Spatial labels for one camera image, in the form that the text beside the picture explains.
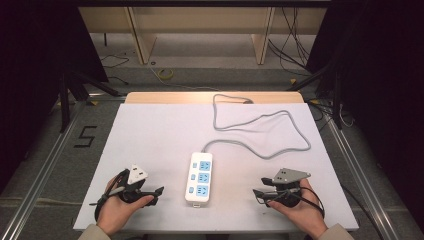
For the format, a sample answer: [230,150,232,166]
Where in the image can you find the white power strip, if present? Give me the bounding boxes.
[184,151,214,209]

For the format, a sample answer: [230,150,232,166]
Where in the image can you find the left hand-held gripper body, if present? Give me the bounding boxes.
[114,163,150,205]

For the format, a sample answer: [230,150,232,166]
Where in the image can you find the bundle of black cables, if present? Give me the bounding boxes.
[267,6,313,77]

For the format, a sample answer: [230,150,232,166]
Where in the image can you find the black metal stand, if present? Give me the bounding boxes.
[57,70,123,134]
[285,62,345,130]

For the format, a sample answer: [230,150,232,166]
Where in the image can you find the wooden table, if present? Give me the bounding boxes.
[123,91,305,105]

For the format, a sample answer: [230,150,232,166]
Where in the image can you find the person's right hand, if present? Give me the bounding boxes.
[267,178,330,240]

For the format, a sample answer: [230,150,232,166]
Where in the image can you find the person's left hand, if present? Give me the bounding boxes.
[96,176,155,238]

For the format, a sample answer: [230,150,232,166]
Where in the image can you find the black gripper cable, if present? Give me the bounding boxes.
[89,168,130,223]
[266,186,326,218]

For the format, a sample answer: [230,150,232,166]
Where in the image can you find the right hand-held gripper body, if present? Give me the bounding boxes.
[265,167,312,208]

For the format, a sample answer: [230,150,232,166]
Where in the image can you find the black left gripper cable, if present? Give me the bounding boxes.
[89,168,130,223]

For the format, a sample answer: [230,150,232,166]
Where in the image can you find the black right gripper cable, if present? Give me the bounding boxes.
[266,186,326,218]

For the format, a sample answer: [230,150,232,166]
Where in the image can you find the white floor cable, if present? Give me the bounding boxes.
[147,62,222,92]

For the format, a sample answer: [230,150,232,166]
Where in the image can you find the grey power strip cable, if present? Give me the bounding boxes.
[201,93,312,161]

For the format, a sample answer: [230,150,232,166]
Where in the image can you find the metal floor rail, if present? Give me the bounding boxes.
[323,109,402,240]
[0,93,126,240]

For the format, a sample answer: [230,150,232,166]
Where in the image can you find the light wooden desk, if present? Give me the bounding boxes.
[77,6,330,66]

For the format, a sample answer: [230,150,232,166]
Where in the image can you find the black floor cable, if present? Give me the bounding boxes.
[99,53,131,86]

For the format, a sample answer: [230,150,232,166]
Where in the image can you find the yellow tape roll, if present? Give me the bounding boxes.
[156,67,175,81]

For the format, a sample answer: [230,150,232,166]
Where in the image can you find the white table board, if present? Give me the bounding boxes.
[72,102,360,233]

